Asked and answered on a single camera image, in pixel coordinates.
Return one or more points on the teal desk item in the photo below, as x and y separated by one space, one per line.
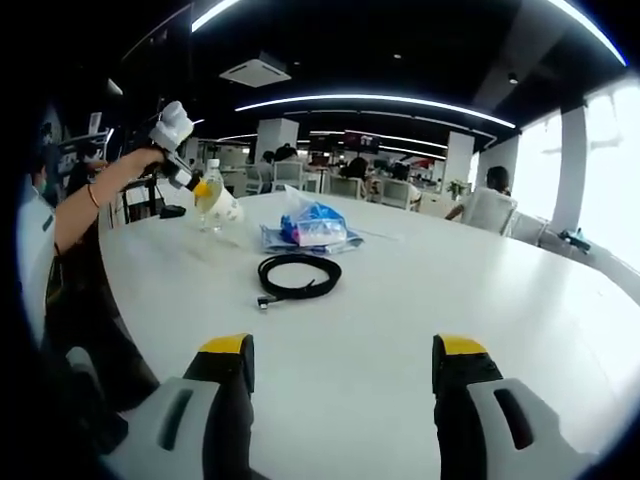
576 239

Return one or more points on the green potted plant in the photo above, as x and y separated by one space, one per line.
456 190

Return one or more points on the small black object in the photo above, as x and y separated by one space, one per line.
172 211

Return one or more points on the paper cup with beige inside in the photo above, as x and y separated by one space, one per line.
229 210

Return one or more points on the blue tissue pack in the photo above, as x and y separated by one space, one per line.
315 225

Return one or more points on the red wrist band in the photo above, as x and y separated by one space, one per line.
92 195

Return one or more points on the long ceiling light strip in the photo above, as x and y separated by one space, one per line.
375 98
590 27

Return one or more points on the white table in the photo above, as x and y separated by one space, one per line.
400 300

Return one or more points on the person's left hand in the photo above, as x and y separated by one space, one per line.
146 162

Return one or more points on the clear plastic bottle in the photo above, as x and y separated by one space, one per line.
214 172

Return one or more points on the large window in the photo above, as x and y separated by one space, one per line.
540 170
612 175

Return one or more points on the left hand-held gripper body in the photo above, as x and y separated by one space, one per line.
172 127

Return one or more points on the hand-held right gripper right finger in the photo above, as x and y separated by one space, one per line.
460 415

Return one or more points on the row of white office chairs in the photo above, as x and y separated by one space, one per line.
289 175

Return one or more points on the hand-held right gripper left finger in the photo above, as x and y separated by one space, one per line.
225 400

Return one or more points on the ceiling air conditioner unit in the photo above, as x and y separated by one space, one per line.
255 70

